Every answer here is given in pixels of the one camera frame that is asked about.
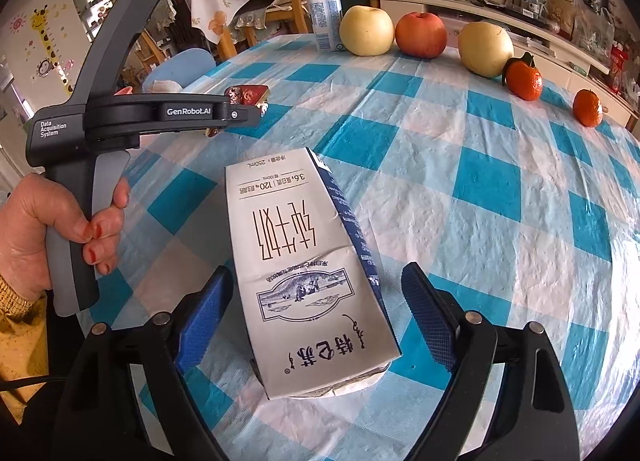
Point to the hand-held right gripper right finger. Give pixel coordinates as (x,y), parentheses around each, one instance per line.
(430,316)

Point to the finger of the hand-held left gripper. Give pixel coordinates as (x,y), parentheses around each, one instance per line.
(247,116)

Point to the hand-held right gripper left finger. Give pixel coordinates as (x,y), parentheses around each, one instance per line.
(205,321)

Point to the red candy wrapper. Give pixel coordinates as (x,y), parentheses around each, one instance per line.
(247,93)

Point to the white milk carton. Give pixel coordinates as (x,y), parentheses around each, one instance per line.
(290,266)

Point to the person's left forearm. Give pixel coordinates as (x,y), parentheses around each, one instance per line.
(20,341)

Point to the person's left hand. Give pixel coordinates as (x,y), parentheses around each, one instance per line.
(25,231)

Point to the blue stool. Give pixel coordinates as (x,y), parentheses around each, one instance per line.
(175,66)

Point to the blue white checked tablecloth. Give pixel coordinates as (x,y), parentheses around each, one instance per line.
(475,241)

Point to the dark wooden chair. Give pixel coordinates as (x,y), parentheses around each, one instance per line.
(182,11)

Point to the white plastic bottle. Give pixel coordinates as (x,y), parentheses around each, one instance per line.
(325,11)

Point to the yellow apple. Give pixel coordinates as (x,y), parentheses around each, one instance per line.
(366,32)

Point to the red apple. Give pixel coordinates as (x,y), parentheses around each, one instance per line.
(421,36)

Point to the yellow pear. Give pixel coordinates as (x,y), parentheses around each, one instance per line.
(485,51)

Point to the tangerine with leaf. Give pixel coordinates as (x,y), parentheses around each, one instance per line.
(525,81)

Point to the small tangerine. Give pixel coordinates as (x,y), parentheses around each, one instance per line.
(587,110)

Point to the red packet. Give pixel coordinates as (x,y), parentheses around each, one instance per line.
(619,68)

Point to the clear plastic bag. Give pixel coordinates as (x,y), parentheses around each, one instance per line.
(592,31)

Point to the giraffe wall sticker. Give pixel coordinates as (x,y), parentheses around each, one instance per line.
(47,41)

